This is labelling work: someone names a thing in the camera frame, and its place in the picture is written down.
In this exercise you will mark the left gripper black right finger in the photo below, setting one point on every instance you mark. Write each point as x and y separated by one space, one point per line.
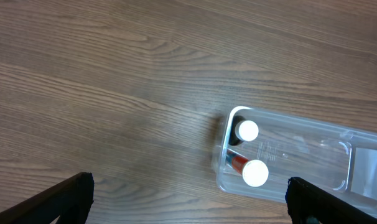
306 203

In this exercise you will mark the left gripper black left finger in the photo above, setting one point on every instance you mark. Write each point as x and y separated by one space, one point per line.
69 201

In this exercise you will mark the orange tube with white cap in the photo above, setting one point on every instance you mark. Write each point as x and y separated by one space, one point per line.
254 172

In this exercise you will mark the dark tube with white cap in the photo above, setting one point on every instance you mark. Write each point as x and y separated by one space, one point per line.
242 130

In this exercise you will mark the clear plastic container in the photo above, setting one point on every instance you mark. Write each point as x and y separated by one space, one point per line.
338 159

